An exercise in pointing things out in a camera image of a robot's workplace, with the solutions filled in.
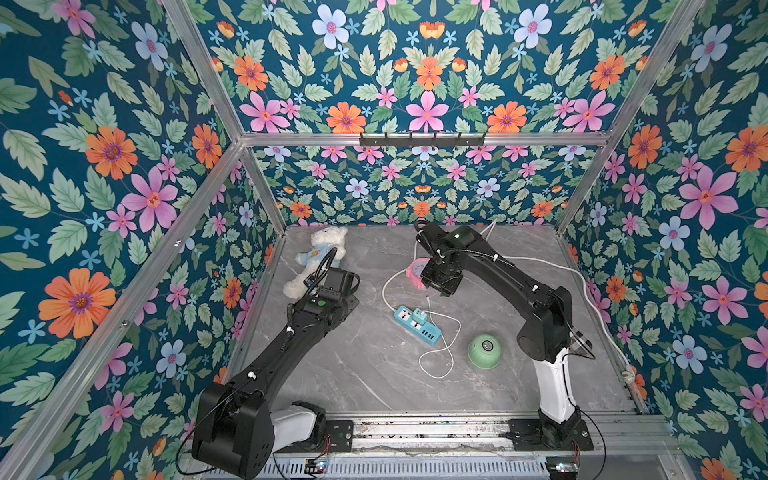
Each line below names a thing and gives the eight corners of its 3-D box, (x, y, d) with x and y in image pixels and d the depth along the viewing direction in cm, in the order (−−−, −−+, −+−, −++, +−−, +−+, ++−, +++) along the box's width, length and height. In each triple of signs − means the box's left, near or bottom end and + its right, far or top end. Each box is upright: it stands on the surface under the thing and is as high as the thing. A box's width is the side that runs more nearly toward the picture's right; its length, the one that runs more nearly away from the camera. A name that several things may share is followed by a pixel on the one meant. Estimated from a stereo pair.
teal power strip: (389, 327, 95) (388, 317, 89) (400, 310, 99) (400, 299, 93) (434, 351, 90) (436, 341, 84) (443, 332, 94) (446, 321, 88)
